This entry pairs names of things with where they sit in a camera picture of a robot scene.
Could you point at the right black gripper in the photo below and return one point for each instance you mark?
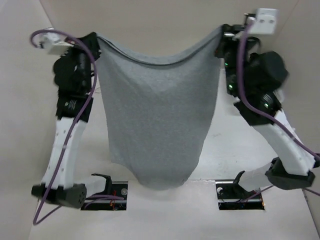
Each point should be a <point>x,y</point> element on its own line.
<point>230,37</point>

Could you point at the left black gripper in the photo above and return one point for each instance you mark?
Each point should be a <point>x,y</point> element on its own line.
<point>91,41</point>

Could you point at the grey tank top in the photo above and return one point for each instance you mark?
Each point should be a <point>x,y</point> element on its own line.
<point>159,109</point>

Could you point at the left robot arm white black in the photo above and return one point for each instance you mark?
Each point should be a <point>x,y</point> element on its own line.
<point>57,186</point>

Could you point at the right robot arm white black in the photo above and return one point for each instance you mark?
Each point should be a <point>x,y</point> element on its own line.
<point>293,166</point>

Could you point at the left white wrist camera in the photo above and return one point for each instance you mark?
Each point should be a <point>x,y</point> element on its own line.
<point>53,43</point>

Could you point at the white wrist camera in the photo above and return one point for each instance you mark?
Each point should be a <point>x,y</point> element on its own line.
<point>53,43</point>
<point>262,22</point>

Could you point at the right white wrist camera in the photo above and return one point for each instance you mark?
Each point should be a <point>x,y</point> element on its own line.
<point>262,22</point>

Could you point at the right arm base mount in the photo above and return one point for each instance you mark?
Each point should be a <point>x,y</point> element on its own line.
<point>232,197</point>

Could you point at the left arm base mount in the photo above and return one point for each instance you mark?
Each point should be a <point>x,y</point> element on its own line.
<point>104,194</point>

